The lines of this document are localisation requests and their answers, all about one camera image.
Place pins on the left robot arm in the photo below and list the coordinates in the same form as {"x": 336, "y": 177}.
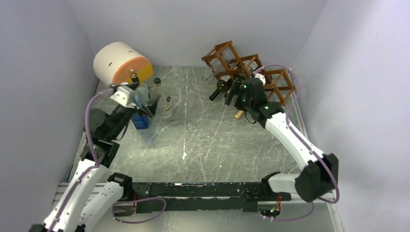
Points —
{"x": 75, "y": 212}

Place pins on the round clear glass bottle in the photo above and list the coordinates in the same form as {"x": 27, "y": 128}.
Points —
{"x": 155, "y": 88}

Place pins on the dark bottle gold cap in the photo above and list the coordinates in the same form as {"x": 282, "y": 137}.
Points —
{"x": 238, "y": 114}

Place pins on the green wine bottle silver cap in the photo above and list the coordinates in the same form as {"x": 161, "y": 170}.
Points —
{"x": 239, "y": 78}

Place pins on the white orange bread box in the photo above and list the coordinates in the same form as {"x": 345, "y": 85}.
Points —
{"x": 116, "y": 62}

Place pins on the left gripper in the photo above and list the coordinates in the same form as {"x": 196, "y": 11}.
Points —
{"x": 150, "y": 108}

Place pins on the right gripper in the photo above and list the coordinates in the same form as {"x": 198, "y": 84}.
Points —
{"x": 233, "y": 91}

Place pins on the wooden wine rack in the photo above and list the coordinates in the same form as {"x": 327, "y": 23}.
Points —
{"x": 277, "y": 81}

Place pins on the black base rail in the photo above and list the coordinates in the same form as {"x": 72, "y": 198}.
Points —
{"x": 205, "y": 196}

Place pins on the blue glass bottle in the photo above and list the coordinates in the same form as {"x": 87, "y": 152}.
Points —
{"x": 140, "y": 119}

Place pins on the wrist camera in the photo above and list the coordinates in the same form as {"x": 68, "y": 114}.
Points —
{"x": 123, "y": 95}
{"x": 260, "y": 77}

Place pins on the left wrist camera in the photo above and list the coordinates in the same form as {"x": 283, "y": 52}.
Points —
{"x": 123, "y": 95}

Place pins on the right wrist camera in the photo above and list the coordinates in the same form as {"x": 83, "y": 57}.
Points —
{"x": 260, "y": 77}

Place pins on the green wine bottle black cap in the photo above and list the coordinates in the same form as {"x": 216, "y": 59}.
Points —
{"x": 222, "y": 86}

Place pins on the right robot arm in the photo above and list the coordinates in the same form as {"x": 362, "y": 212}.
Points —
{"x": 318, "y": 171}

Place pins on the square clear whisky bottle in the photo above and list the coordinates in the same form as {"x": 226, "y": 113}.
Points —
{"x": 142, "y": 91}

